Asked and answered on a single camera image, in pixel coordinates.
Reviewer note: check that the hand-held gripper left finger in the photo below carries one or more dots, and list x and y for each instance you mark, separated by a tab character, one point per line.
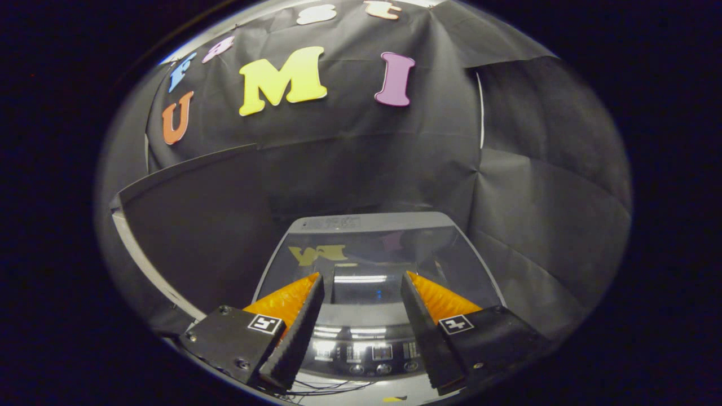
296	344

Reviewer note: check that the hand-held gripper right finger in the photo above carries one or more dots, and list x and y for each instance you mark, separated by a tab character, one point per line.
428	344

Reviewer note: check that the grey washing machine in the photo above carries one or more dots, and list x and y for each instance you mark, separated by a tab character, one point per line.
366	352

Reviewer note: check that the yellow tape strip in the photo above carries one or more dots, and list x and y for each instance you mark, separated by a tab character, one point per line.
395	398

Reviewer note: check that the grey cabinet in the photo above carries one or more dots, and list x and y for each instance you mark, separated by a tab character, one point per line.
197	237

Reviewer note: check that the black backdrop cloth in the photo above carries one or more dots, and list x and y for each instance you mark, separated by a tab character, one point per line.
536	197

